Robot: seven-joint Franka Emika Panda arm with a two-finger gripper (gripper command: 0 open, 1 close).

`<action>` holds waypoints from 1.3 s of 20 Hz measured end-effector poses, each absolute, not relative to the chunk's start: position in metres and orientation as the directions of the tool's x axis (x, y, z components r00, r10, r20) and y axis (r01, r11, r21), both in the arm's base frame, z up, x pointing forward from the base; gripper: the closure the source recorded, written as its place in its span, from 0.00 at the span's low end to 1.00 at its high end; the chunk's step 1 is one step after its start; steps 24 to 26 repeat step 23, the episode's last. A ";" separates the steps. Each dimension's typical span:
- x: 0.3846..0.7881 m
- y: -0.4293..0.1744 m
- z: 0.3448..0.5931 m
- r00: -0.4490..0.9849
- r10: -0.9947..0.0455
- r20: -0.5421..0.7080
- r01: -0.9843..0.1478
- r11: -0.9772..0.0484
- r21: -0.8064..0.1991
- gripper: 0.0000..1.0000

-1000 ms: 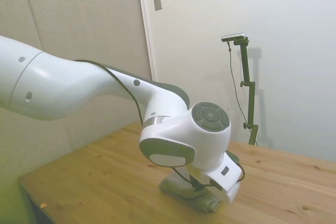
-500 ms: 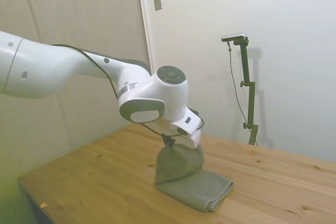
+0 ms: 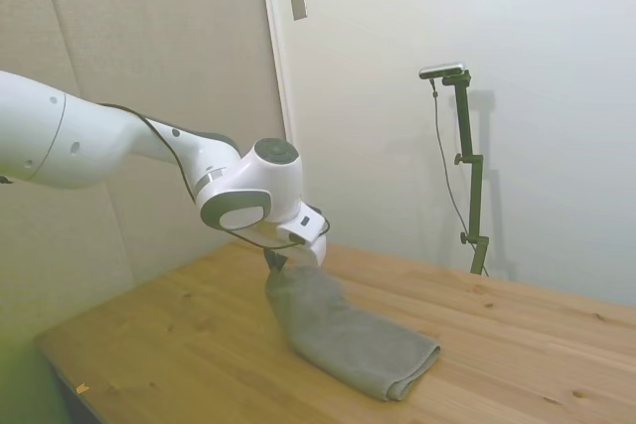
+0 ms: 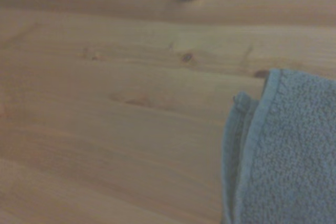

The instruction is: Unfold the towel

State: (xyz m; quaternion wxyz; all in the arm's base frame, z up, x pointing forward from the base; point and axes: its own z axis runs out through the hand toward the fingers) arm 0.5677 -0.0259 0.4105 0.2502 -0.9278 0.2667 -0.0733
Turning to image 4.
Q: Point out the blue-grey terry towel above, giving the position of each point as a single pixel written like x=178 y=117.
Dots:
x=288 y=150

